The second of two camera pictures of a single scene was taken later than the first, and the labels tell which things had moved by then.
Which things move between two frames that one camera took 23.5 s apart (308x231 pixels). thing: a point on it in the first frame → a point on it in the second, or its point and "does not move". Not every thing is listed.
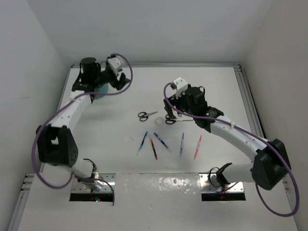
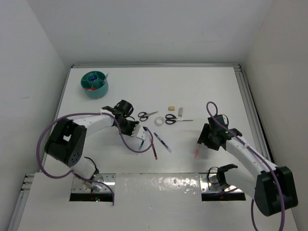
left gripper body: x=103 y=77 → x=127 y=126
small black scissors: x=144 y=116 does not move
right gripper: x=168 y=108 → x=203 y=138
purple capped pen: x=163 y=143 does not move
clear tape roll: x=159 y=121 does not move
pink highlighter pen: x=198 y=147 does not move
